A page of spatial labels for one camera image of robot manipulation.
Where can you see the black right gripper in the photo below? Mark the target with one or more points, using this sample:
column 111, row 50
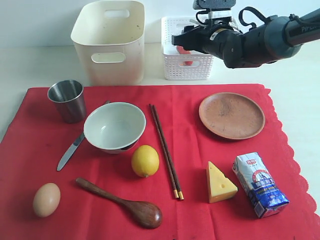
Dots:
column 265, row 44

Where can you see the red sausage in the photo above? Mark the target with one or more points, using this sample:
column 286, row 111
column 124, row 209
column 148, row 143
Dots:
column 185, row 62

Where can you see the yellow lemon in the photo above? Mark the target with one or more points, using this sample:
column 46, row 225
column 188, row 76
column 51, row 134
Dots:
column 145, row 161

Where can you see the blue white milk carton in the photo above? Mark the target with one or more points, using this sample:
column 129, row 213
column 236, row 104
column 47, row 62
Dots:
column 265, row 196

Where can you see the brown egg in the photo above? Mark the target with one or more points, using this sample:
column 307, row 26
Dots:
column 46, row 200

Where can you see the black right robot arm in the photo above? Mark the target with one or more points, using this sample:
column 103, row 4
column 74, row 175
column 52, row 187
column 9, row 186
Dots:
column 299, row 30

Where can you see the white perforated plastic basket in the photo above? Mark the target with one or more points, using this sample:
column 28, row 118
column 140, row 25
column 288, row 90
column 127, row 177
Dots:
column 178, row 63

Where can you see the cream plastic bin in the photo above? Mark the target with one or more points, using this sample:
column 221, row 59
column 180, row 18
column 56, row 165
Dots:
column 109, row 38

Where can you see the brown wooden plate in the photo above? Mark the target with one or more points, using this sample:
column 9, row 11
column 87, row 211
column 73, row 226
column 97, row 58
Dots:
column 231, row 116

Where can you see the pale green ceramic bowl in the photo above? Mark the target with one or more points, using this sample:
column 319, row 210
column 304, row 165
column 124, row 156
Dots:
column 115, row 127

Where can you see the red table cloth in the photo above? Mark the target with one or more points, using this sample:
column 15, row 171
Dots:
column 37, row 138

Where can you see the stainless steel cup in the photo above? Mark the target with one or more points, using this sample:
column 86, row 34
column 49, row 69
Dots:
column 68, row 98

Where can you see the yellow cheese wedge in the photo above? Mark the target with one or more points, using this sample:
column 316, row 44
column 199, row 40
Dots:
column 219, row 187

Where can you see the dark wooden chopstick right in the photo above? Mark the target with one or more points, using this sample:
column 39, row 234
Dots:
column 167, row 150

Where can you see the dark wooden chopstick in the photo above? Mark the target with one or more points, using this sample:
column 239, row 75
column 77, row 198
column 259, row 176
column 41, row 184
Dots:
column 162, row 150
column 167, row 150

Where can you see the dark wooden chopstick left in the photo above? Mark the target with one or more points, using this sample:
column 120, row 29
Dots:
column 162, row 150

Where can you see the metal table knife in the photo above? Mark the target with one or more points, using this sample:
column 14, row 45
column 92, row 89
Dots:
column 70, row 151

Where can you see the dark wooden spoon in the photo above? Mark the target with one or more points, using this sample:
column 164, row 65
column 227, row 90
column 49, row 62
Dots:
column 145, row 214

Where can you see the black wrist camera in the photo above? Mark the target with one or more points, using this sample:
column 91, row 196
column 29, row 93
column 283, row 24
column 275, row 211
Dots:
column 214, row 8

